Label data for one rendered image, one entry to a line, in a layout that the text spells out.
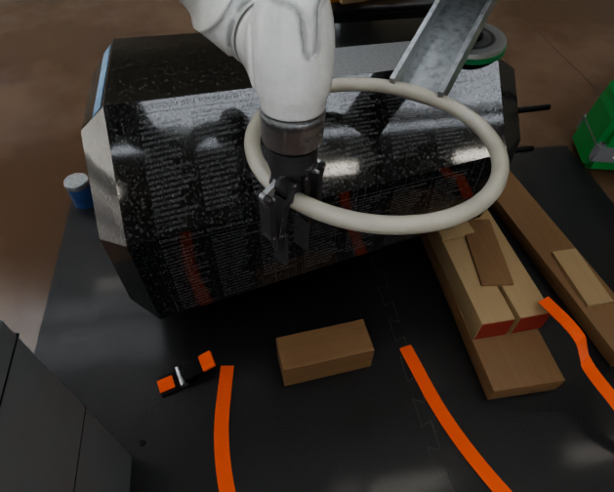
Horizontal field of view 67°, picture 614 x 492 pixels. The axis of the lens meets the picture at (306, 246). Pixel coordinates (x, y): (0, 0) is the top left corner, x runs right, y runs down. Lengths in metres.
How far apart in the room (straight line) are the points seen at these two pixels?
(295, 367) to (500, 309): 0.69
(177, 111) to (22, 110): 1.93
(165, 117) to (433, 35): 0.68
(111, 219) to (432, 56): 0.87
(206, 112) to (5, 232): 1.35
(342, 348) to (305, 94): 1.06
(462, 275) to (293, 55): 1.26
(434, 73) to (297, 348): 0.90
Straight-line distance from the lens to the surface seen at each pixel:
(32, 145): 2.80
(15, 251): 2.27
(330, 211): 0.72
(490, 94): 1.44
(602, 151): 2.57
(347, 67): 1.33
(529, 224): 2.13
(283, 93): 0.60
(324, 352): 1.53
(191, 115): 1.24
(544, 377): 1.72
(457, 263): 1.74
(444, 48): 1.22
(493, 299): 1.68
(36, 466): 1.06
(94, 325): 1.88
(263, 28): 0.59
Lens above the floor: 1.49
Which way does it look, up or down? 50 degrees down
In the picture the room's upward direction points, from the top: straight up
